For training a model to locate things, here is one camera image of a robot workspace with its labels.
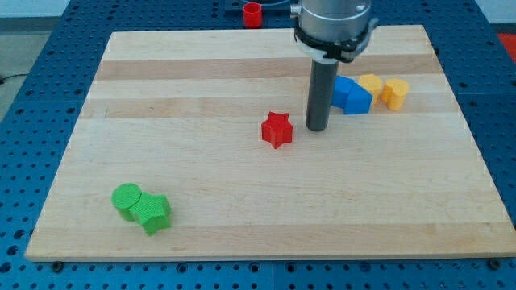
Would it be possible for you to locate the blue pentagon block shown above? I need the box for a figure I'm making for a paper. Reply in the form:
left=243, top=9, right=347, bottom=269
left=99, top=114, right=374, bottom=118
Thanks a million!
left=343, top=84, right=372, bottom=114

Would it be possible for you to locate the red cylinder cup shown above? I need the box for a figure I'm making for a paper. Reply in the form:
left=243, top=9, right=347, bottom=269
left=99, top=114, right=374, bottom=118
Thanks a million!
left=242, top=2, right=263, bottom=29

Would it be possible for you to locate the black cable on floor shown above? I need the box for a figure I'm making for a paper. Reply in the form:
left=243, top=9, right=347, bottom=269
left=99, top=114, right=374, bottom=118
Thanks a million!
left=0, top=72, right=28, bottom=85

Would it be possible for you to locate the yellow heart block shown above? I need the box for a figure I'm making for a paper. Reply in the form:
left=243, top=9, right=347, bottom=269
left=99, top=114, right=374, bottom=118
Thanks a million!
left=380, top=78, right=410, bottom=111

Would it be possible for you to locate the blue cube block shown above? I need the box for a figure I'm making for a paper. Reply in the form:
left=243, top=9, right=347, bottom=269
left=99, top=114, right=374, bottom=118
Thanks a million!
left=331, top=76, right=355, bottom=109

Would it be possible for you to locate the wooden board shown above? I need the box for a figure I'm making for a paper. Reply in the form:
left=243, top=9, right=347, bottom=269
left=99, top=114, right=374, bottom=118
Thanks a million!
left=26, top=25, right=515, bottom=262

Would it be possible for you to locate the black mounting flange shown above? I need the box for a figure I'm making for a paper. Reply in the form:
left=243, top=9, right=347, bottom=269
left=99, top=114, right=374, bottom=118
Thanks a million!
left=293, top=18, right=378, bottom=64

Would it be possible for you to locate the green cylinder block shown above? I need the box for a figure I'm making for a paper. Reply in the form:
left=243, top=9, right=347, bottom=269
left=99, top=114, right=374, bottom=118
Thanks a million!
left=111, top=183, right=142, bottom=222

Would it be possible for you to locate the yellow hexagon block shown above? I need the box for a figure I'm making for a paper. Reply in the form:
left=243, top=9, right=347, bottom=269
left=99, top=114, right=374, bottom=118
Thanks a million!
left=358, top=74, right=383, bottom=105

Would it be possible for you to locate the red star block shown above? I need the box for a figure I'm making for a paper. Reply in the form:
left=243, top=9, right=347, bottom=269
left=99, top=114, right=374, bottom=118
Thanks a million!
left=261, top=111, right=293, bottom=149

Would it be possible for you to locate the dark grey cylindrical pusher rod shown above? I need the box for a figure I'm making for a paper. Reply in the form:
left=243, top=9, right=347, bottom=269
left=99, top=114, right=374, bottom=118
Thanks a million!
left=306, top=60, right=339, bottom=131

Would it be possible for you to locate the green star block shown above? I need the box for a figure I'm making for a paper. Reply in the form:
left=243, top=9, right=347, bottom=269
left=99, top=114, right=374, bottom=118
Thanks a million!
left=129, top=193, right=171, bottom=236

